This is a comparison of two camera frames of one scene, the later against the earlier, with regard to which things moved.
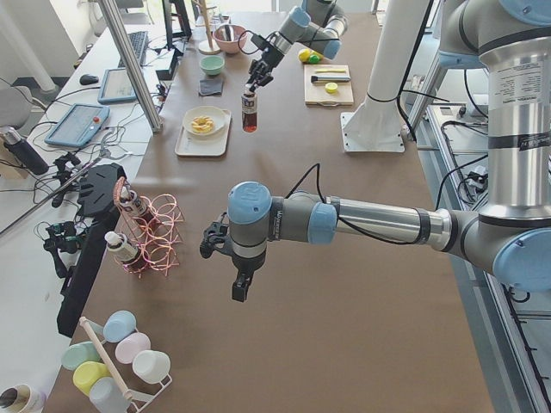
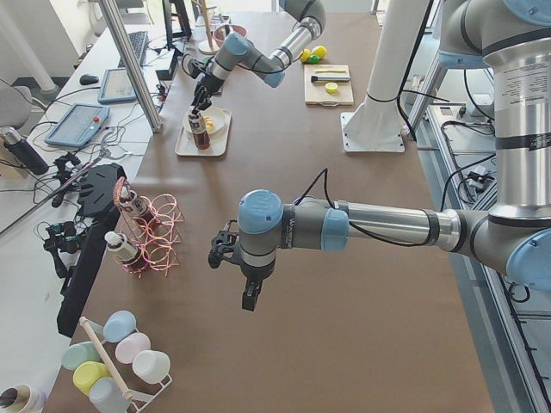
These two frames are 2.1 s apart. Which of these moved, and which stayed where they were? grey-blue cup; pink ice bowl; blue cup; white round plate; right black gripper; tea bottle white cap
Moved: right black gripper; tea bottle white cap
Stayed: grey-blue cup; pink ice bowl; white round plate; blue cup
